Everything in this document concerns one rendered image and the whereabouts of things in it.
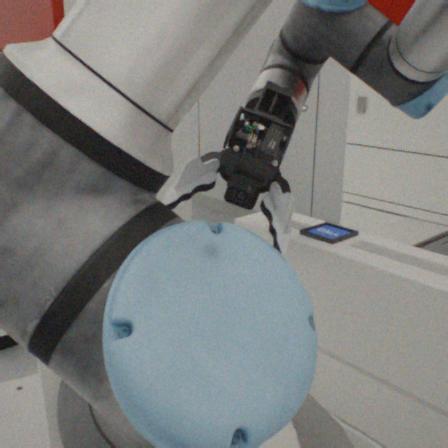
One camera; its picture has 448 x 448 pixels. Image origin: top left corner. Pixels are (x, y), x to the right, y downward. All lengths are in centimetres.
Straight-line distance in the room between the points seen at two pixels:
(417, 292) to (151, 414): 41
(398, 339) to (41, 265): 45
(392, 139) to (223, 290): 108
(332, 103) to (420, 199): 205
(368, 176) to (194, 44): 110
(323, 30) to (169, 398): 53
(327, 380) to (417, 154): 70
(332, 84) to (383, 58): 262
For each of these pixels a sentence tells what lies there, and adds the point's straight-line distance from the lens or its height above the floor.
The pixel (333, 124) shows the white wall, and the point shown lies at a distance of 328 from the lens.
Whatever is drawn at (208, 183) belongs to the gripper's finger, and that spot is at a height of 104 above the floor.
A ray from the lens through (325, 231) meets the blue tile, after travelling 71.
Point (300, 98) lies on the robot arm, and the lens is 70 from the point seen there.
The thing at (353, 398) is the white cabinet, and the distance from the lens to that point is 71.
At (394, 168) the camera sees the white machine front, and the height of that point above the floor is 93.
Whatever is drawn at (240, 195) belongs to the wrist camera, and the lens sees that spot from 70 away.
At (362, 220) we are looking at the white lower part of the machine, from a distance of 139.
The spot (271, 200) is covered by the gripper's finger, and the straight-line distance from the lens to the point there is 62.
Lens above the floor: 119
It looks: 18 degrees down
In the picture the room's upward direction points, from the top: straight up
